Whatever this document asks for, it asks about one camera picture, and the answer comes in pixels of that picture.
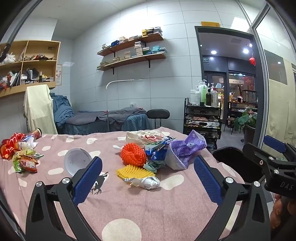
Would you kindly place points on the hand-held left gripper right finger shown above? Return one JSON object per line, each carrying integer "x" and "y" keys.
{"x": 207, "y": 178}

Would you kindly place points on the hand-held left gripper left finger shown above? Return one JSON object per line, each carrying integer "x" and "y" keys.
{"x": 89, "y": 176}

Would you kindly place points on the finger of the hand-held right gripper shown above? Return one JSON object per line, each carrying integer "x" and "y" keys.
{"x": 275, "y": 143}
{"x": 254, "y": 151}

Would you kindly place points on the black trash bin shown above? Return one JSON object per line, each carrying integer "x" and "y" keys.
{"x": 233, "y": 162}

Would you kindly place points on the person's right hand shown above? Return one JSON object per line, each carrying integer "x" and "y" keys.
{"x": 278, "y": 213}

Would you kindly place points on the green potted plant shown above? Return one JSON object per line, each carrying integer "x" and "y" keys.
{"x": 248, "y": 118}

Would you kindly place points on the purple plastic bag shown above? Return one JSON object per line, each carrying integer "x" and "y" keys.
{"x": 182, "y": 150}

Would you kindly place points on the yellow foam net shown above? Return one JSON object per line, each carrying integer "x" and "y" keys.
{"x": 131, "y": 172}

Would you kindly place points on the orange foam net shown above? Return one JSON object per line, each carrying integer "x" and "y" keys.
{"x": 133, "y": 154}

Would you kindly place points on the light green crumpled wrapper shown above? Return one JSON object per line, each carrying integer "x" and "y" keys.
{"x": 152, "y": 166}

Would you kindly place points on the crumpled white wrapper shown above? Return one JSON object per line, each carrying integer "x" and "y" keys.
{"x": 150, "y": 182}

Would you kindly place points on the blue snack wrapper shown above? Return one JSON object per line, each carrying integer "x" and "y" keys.
{"x": 157, "y": 150}

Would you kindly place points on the bed with grey blanket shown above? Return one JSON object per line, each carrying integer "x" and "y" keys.
{"x": 92, "y": 118}

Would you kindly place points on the pink polka dot blanket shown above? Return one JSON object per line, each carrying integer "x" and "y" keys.
{"x": 143, "y": 204}

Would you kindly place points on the red snack wrapper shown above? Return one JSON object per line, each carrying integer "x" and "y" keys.
{"x": 29, "y": 165}

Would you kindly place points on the white red printed plastic bag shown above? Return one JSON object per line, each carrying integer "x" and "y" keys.
{"x": 138, "y": 136}

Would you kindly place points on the black cart rack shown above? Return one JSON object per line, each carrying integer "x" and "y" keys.
{"x": 201, "y": 113}

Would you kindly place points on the green snack wrapper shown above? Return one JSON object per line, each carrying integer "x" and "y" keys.
{"x": 25, "y": 154}
{"x": 16, "y": 166}

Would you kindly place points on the red chip can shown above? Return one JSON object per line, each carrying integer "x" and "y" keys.
{"x": 35, "y": 133}

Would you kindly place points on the clear plastic bottle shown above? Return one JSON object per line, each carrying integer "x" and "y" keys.
{"x": 25, "y": 144}

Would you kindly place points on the blue blanket pile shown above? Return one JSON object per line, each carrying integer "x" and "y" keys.
{"x": 61, "y": 109}

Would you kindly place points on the group of toiletry bottles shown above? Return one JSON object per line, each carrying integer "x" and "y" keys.
{"x": 203, "y": 92}

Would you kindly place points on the black chair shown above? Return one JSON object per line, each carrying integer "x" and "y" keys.
{"x": 158, "y": 114}

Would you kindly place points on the cream cloth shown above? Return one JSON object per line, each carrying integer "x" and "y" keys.
{"x": 39, "y": 109}

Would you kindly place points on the red and yellow bag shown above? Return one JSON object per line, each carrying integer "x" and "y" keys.
{"x": 10, "y": 146}

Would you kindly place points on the red hanging lantern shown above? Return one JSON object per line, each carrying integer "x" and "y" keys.
{"x": 252, "y": 61}

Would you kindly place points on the white floor lamp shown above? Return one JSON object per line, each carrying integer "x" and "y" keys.
{"x": 124, "y": 81}

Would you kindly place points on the wooden cubby shelf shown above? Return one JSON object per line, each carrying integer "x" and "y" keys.
{"x": 25, "y": 61}

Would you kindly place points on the yellow door sign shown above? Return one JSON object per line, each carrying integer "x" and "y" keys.
{"x": 210, "y": 24}

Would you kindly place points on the stacks of small boxes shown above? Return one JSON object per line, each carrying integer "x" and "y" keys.
{"x": 148, "y": 31}

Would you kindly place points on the white wall notice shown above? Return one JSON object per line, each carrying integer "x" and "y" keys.
{"x": 59, "y": 74}

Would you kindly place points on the dark door frame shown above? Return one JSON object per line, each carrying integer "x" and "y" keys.
{"x": 197, "y": 58}

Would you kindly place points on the wall shelves with boxes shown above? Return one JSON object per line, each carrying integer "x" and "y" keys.
{"x": 140, "y": 47}

